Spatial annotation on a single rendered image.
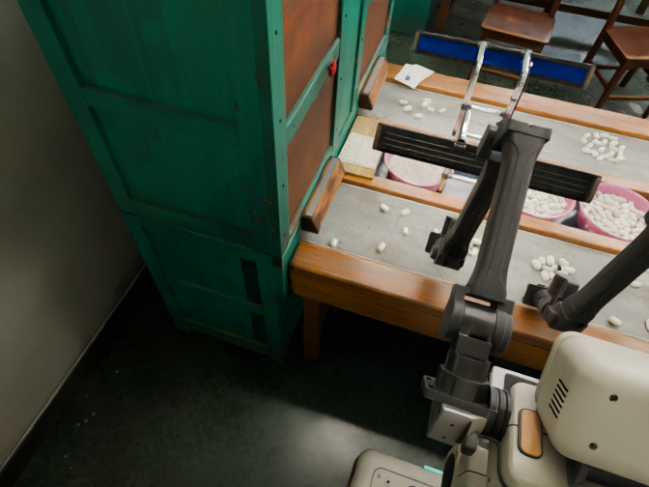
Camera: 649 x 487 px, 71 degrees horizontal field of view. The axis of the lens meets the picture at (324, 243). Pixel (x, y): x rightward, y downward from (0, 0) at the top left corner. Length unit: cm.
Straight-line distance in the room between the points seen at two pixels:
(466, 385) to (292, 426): 130
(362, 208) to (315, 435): 95
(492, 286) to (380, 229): 79
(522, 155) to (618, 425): 45
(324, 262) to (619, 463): 94
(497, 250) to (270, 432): 140
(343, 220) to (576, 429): 105
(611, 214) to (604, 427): 131
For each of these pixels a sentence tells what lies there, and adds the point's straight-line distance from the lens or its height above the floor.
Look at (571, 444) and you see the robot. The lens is 74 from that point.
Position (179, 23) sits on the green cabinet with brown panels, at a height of 150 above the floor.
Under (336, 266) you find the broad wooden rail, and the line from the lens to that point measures 142.
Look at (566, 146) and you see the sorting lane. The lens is 213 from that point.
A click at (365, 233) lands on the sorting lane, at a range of 154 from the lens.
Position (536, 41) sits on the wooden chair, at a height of 46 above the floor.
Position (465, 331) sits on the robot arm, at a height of 126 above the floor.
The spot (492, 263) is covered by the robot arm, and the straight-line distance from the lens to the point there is 83.
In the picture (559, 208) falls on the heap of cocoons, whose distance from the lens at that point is 185.
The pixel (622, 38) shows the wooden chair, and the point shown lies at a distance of 377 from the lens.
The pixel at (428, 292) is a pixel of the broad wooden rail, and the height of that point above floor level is 76.
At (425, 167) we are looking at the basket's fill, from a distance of 181.
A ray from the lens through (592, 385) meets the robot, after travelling 71.
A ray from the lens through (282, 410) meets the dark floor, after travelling 203.
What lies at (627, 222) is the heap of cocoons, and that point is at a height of 74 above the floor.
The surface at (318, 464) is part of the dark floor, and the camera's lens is 198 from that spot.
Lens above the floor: 194
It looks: 53 degrees down
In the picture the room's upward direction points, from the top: 4 degrees clockwise
